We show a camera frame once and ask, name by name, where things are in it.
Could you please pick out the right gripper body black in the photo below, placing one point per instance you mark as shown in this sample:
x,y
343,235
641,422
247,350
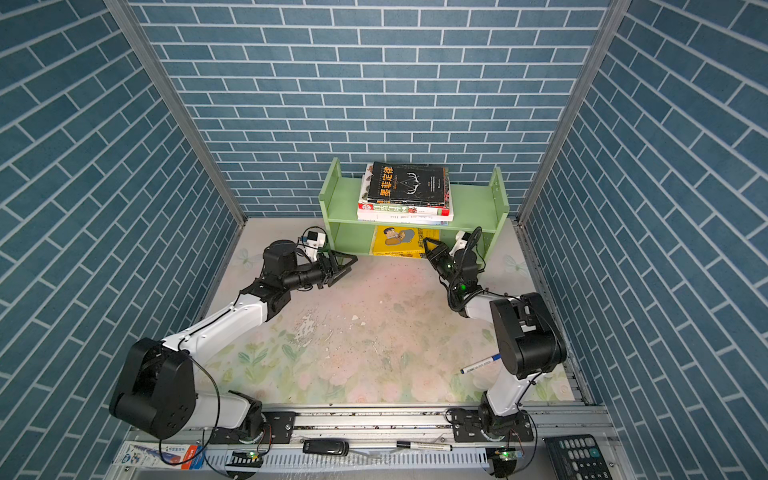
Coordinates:
x,y
446,266

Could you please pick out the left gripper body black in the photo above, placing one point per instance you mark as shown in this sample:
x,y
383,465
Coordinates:
x,y
323,273

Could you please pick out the white La Dame book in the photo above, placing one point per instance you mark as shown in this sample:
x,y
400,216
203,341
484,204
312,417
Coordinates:
x,y
404,218

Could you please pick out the green nature encyclopedia book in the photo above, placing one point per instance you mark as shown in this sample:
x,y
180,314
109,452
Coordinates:
x,y
399,208

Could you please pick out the black book yellow title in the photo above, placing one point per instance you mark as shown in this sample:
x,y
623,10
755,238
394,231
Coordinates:
x,y
407,184

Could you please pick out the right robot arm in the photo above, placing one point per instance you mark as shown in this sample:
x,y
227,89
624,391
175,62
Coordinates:
x,y
529,342

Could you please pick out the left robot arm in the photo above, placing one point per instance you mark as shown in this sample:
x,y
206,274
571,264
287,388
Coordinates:
x,y
156,392

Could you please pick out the green wooden shelf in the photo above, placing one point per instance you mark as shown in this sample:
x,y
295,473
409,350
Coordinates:
x,y
486,207

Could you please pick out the blue white marker pen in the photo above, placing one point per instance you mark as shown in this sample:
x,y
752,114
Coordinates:
x,y
479,364

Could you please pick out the black remote device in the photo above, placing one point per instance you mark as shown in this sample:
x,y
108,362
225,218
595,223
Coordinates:
x,y
326,447

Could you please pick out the black calculator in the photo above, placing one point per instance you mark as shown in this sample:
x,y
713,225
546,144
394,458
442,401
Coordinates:
x,y
577,457

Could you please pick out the red blue pen package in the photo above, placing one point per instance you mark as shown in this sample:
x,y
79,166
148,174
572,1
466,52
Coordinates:
x,y
149,455

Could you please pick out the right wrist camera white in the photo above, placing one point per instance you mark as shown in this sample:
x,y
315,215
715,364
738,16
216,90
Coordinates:
x,y
461,241

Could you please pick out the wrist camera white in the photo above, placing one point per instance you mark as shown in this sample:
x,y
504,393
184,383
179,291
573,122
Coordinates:
x,y
461,241
313,242

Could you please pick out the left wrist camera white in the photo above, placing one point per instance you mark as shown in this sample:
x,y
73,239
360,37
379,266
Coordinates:
x,y
313,242

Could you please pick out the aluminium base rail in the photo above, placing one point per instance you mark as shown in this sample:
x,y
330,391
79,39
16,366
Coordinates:
x,y
372,433

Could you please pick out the black marker on rail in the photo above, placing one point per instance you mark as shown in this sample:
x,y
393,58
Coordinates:
x,y
413,445

